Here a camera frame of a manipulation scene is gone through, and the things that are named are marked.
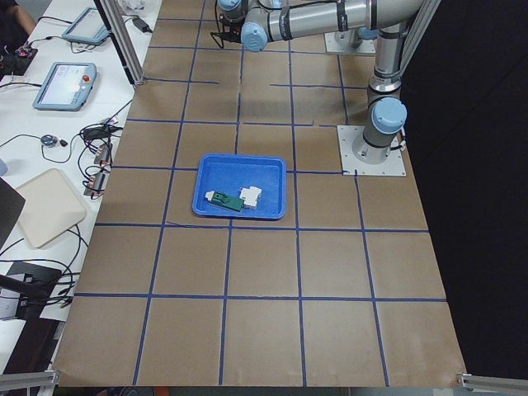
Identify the near teach pendant tablet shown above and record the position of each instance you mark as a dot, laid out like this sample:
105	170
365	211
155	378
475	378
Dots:
66	87

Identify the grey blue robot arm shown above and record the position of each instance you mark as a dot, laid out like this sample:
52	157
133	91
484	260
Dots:
362	27

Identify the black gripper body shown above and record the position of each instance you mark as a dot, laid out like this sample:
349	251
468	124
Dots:
229	25

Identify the blue plastic tray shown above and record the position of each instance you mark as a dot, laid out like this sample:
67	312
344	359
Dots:
230	173

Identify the black laptop corner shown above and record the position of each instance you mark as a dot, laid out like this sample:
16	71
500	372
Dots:
12	204

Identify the aluminium rail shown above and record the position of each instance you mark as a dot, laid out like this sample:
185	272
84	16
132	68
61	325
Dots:
493	384
29	380

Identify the beige plastic tray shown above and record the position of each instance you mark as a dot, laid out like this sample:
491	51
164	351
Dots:
51	208

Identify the black power adapter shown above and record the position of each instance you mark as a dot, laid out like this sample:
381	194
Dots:
141	25

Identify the white plastic connector block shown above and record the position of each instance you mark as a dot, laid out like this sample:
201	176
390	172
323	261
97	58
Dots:
250	196

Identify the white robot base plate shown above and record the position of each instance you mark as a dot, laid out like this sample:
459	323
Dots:
360	159

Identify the far teach pendant tablet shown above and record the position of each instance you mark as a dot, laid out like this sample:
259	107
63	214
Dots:
88	28

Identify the aluminium frame post right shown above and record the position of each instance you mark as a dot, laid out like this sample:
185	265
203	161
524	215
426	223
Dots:
418	29

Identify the teach pendant tablet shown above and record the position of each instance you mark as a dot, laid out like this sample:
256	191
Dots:
88	28
66	87

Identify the aluminium rail bottom right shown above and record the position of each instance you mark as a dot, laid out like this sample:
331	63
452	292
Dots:
493	384

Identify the aluminium rail bottom left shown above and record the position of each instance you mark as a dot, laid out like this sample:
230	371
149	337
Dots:
29	380

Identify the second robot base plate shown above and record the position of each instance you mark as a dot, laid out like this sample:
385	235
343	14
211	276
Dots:
349	43

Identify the aluminium frame post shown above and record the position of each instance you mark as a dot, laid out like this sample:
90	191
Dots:
418	29
109	11

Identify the aluminium frame post left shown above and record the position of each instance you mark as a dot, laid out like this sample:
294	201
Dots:
109	11

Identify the round grey puck device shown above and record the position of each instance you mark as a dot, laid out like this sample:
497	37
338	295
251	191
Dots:
49	140

